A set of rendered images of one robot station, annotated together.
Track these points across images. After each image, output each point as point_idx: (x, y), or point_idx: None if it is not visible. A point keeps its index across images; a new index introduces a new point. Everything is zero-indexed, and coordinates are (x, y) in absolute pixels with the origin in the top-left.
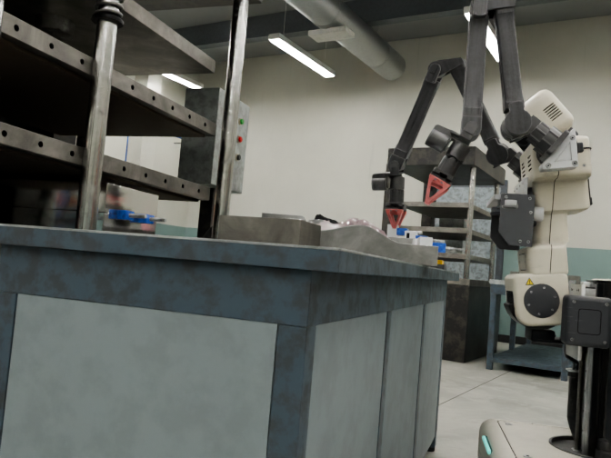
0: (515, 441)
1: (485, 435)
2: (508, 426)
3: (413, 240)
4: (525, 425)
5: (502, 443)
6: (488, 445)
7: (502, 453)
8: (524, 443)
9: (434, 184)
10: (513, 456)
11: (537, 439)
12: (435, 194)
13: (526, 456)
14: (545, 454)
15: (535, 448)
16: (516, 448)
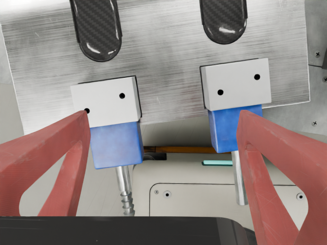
0: (223, 192)
1: (269, 165)
2: (288, 194)
3: (247, 60)
4: (302, 214)
5: (208, 177)
6: (223, 164)
7: (177, 172)
8: (220, 200)
9: (308, 237)
10: (161, 181)
11: (243, 216)
12: (55, 186)
13: (164, 193)
14: (183, 212)
15: (203, 206)
16: (193, 188)
